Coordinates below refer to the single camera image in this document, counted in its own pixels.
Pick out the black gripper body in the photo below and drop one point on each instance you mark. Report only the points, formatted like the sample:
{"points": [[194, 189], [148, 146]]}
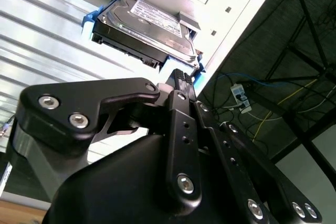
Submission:
{"points": [[118, 187]]}

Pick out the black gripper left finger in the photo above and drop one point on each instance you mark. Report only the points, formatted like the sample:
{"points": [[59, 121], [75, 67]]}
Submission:
{"points": [[78, 98]]}

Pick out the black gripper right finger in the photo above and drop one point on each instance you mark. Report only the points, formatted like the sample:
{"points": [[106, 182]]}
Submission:
{"points": [[237, 179]]}

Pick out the hard disk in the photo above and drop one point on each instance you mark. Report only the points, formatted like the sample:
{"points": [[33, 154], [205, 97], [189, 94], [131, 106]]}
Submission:
{"points": [[147, 24]]}

